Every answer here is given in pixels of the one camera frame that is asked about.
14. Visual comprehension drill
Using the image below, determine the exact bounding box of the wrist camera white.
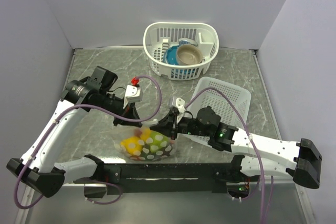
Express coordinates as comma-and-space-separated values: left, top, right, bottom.
170, 97, 186, 115
124, 85, 143, 103

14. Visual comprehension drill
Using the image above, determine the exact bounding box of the fake yellow lemon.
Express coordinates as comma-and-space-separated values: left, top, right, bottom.
120, 136, 143, 156

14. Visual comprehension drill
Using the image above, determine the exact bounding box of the clear zip top bag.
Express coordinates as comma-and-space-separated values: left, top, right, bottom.
114, 126, 177, 162

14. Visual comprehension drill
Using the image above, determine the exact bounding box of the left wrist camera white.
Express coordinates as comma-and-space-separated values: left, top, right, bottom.
124, 85, 143, 103

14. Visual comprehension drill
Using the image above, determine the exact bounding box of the white dish rack basket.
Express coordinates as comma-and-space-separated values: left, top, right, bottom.
143, 22, 219, 81

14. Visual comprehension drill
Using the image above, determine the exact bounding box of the aluminium frame rail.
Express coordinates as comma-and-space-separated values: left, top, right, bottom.
14, 179, 87, 224

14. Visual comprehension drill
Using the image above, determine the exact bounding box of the beige bowl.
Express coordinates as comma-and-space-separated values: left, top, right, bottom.
176, 45, 203, 66

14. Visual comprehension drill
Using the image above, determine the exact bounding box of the blue plate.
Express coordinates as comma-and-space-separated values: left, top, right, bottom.
163, 45, 180, 66

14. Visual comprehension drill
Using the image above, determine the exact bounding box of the fake yellow pear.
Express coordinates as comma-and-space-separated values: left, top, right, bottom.
139, 128, 152, 141

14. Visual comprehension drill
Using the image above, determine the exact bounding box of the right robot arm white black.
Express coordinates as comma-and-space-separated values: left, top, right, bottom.
150, 106, 322, 189

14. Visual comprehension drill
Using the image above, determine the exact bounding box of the blue patterned white bowl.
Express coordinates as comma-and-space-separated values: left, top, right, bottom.
178, 38, 198, 47

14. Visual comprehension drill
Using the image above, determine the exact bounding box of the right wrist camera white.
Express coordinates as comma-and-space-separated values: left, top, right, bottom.
170, 97, 186, 115

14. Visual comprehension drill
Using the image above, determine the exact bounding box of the fake green apple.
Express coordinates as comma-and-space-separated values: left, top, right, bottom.
146, 131, 170, 153

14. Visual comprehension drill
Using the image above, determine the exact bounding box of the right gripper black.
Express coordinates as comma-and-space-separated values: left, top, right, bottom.
150, 109, 211, 140

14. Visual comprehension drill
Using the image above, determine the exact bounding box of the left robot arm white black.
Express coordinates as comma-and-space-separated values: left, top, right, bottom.
7, 67, 143, 198

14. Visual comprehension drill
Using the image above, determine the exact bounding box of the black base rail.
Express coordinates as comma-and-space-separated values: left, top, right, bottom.
95, 163, 259, 193

